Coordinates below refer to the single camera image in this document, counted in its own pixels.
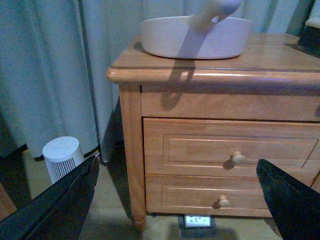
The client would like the wooden drawer knob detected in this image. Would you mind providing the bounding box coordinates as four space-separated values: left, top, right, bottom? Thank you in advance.
230 151 246 165
217 195 230 208

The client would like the wooden nightstand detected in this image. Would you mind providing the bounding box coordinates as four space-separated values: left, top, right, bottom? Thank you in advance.
107 33 320 231

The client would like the beige plastic dustpan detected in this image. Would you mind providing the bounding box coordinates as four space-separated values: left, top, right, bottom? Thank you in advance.
140 0 254 60

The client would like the upper wooden drawer knob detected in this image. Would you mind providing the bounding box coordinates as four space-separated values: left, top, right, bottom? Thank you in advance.
230 151 246 165

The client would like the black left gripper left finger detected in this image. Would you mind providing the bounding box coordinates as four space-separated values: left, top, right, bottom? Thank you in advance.
0 156 99 240

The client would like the light grey curtain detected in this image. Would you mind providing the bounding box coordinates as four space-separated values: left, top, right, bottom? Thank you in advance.
0 0 308 163

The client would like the white cylindrical air purifier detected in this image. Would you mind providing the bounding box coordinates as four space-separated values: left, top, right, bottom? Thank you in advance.
42 136 85 184

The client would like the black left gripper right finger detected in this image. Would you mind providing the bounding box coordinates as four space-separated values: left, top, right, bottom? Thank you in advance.
256 159 320 240

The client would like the hand brush with beige handle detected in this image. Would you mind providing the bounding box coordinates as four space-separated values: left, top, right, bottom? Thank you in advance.
297 0 320 51

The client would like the lower wooden drawer knob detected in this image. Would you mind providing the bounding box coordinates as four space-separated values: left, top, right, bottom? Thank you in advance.
217 195 230 208

